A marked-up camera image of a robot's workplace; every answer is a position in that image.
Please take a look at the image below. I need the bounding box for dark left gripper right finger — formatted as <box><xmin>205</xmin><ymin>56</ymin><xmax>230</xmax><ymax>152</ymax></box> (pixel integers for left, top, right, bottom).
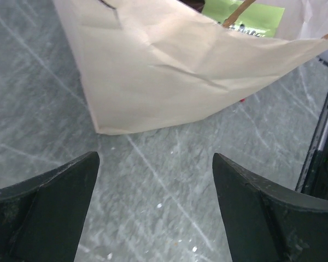
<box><xmin>212</xmin><ymin>153</ymin><xmax>328</xmax><ymax>261</ymax></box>

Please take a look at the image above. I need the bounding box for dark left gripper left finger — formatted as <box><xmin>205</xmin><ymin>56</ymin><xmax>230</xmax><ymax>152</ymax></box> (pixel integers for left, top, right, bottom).
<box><xmin>0</xmin><ymin>152</ymin><xmax>99</xmax><ymax>261</ymax></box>

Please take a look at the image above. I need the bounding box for beige paper bag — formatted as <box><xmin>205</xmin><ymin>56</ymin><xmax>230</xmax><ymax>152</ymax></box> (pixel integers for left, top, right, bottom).
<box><xmin>54</xmin><ymin>1</ymin><xmax>328</xmax><ymax>135</ymax></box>

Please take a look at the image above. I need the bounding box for small light green packet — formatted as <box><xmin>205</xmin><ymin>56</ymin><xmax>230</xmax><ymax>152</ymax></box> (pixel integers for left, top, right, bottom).
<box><xmin>202</xmin><ymin>0</ymin><xmax>285</xmax><ymax>37</ymax></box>

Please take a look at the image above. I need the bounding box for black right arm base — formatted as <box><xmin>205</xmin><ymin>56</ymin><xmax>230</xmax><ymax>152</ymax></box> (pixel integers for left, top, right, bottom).
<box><xmin>307</xmin><ymin>122</ymin><xmax>328</xmax><ymax>203</ymax></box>

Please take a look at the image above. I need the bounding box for aluminium table frame rail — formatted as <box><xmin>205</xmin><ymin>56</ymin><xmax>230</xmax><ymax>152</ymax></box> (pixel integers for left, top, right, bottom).
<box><xmin>295</xmin><ymin>60</ymin><xmax>328</xmax><ymax>194</ymax></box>

